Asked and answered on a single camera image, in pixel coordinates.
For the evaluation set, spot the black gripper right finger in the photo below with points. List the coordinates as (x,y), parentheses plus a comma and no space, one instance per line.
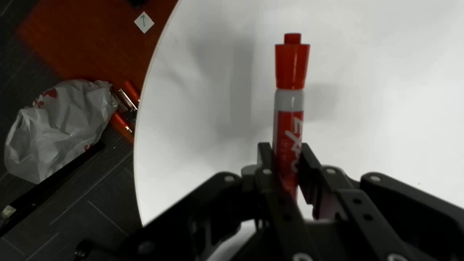
(348,207)

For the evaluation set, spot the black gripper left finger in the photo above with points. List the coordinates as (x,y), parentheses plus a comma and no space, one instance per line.
(265,182)

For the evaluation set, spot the red and white marker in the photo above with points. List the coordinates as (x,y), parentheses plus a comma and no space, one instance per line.
(290,72)

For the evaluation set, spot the orange and black bar clamp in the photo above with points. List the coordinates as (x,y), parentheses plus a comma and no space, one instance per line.
(127,94)

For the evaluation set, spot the small white floor tag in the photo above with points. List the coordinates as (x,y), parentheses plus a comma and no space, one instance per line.
(143,21)

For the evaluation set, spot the white plastic bag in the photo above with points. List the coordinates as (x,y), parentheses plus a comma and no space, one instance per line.
(52,130)

